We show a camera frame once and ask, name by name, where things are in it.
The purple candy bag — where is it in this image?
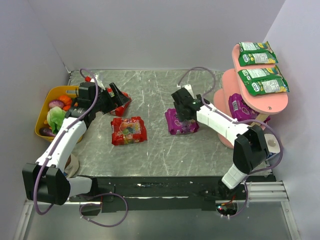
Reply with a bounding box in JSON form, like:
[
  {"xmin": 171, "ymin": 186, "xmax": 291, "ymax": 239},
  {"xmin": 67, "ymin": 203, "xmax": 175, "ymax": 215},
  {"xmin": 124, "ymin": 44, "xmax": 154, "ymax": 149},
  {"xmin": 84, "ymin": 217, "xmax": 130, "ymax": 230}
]
[
  {"xmin": 228, "ymin": 93, "xmax": 260, "ymax": 121},
  {"xmin": 164, "ymin": 108, "xmax": 199, "ymax": 135}
]

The green candy bag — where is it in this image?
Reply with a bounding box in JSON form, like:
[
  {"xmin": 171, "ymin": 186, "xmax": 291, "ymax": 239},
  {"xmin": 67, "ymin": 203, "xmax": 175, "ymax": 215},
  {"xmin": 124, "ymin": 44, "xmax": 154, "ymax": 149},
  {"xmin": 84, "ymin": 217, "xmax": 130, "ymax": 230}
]
[
  {"xmin": 237, "ymin": 65, "xmax": 290, "ymax": 96},
  {"xmin": 238, "ymin": 41, "xmax": 278, "ymax": 67}
]

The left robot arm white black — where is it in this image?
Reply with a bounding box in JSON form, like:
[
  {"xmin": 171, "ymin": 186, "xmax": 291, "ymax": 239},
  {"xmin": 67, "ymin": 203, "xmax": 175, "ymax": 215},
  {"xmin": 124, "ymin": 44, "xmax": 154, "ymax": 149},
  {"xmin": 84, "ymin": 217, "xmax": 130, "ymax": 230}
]
[{"xmin": 22, "ymin": 82, "xmax": 130, "ymax": 205}]

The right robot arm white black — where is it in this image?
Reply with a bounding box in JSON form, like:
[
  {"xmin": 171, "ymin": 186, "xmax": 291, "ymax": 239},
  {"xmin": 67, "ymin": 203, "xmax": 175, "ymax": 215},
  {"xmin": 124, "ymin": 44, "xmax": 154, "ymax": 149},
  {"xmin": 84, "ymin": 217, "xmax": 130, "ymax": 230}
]
[{"xmin": 171, "ymin": 87, "xmax": 269, "ymax": 190}]

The red candy bag upper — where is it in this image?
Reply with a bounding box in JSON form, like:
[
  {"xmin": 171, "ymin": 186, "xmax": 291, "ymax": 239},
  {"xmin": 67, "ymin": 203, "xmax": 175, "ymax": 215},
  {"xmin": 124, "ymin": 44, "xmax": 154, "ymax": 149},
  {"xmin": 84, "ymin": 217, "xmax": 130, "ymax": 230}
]
[{"xmin": 108, "ymin": 91, "xmax": 132, "ymax": 117}]

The red candy bag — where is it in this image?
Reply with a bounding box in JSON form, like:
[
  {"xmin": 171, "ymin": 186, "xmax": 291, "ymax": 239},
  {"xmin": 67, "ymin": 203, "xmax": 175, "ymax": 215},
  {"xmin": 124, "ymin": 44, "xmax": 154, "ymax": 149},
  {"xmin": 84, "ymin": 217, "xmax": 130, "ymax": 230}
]
[
  {"xmin": 110, "ymin": 116, "xmax": 147, "ymax": 146},
  {"xmin": 108, "ymin": 91, "xmax": 132, "ymax": 117}
]

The red candy bag lower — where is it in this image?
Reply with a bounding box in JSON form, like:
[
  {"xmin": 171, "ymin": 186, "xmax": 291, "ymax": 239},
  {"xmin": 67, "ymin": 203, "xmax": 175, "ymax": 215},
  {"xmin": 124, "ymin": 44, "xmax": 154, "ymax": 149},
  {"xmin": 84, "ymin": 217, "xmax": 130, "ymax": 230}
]
[{"xmin": 110, "ymin": 116, "xmax": 147, "ymax": 146}]

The pink three-tier shelf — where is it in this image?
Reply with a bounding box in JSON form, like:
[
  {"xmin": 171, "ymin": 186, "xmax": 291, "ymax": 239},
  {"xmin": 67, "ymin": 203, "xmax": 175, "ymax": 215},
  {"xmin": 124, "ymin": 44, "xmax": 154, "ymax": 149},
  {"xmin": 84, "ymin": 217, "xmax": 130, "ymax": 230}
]
[{"xmin": 213, "ymin": 41, "xmax": 289, "ymax": 150}]

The orange toy fruit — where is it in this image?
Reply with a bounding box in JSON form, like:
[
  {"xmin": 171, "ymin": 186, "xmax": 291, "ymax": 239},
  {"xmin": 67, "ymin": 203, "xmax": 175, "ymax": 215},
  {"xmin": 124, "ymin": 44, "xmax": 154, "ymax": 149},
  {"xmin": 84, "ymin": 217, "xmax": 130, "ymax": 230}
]
[{"xmin": 58, "ymin": 95, "xmax": 73, "ymax": 111}]

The purple toy onion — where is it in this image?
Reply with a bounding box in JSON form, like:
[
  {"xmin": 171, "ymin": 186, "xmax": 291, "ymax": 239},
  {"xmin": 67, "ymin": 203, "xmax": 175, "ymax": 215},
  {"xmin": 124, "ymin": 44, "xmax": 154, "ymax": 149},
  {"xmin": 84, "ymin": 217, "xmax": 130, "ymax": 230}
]
[{"xmin": 48, "ymin": 99, "xmax": 65, "ymax": 109}]

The green toy cabbage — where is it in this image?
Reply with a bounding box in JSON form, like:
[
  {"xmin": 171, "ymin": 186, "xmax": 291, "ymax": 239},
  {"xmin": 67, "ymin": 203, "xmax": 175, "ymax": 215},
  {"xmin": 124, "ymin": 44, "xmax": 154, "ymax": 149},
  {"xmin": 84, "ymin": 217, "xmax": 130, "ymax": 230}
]
[{"xmin": 46, "ymin": 106, "xmax": 66, "ymax": 134}]

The yellow basket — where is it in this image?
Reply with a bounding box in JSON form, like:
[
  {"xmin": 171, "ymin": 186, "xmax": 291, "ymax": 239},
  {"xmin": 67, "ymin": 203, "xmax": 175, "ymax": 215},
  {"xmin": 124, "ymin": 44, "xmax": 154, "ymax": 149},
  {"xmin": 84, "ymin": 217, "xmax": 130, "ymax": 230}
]
[{"xmin": 34, "ymin": 85, "xmax": 79, "ymax": 143}]

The purple toy eggplant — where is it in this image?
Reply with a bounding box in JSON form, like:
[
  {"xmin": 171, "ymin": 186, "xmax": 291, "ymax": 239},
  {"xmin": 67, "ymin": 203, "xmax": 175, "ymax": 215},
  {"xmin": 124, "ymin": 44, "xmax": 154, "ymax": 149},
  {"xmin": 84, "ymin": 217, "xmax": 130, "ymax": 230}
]
[{"xmin": 39, "ymin": 127, "xmax": 56, "ymax": 138}]

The toilet paper roll blue wrapper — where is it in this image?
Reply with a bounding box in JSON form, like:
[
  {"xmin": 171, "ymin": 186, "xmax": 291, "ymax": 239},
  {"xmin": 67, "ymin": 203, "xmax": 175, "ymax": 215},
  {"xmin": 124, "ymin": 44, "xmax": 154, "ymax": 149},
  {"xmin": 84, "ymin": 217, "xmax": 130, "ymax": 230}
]
[{"xmin": 264, "ymin": 133, "xmax": 283, "ymax": 160}]

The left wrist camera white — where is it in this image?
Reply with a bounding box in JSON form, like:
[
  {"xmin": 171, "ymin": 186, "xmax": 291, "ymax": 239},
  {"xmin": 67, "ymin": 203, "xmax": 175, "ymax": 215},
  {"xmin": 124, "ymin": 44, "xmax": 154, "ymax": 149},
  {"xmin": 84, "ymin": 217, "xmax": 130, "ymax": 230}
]
[{"xmin": 84, "ymin": 74, "xmax": 106, "ymax": 90}]

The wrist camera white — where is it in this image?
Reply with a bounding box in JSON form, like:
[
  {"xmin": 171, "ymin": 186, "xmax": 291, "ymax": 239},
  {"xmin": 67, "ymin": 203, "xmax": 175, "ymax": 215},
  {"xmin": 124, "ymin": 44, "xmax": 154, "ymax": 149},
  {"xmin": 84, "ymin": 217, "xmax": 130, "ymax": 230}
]
[
  {"xmin": 177, "ymin": 84, "xmax": 195, "ymax": 98},
  {"xmin": 84, "ymin": 74, "xmax": 106, "ymax": 90}
]

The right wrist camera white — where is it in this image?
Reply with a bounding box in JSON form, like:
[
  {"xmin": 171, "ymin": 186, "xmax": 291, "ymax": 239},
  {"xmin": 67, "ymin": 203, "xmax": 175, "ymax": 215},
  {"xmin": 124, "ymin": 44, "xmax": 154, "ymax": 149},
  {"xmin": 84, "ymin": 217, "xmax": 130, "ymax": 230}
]
[{"xmin": 177, "ymin": 84, "xmax": 195, "ymax": 98}]

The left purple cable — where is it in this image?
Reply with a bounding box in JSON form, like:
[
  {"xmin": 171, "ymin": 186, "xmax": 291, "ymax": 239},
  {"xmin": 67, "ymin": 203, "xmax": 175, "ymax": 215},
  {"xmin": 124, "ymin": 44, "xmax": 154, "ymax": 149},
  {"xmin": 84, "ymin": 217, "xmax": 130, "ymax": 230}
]
[{"xmin": 32, "ymin": 68, "xmax": 130, "ymax": 228}]

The purple cable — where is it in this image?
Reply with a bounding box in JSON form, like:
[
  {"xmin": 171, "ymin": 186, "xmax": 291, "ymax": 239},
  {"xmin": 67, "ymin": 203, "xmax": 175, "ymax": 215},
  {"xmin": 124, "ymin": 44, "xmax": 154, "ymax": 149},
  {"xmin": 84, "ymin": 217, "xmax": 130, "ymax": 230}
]
[
  {"xmin": 32, "ymin": 68, "xmax": 130, "ymax": 228},
  {"xmin": 177, "ymin": 66, "xmax": 284, "ymax": 221}
]

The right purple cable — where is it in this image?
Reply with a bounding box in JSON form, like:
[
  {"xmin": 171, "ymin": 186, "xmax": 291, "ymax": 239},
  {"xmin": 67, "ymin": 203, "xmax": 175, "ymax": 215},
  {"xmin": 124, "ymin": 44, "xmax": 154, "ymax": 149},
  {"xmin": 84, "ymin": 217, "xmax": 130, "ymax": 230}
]
[{"xmin": 177, "ymin": 66, "xmax": 284, "ymax": 221}]

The aluminium frame rail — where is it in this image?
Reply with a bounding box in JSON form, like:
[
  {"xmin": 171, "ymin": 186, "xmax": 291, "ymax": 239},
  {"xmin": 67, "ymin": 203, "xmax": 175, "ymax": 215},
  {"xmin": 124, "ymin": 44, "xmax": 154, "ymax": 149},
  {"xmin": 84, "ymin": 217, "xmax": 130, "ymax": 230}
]
[{"xmin": 37, "ymin": 179, "xmax": 288, "ymax": 206}]

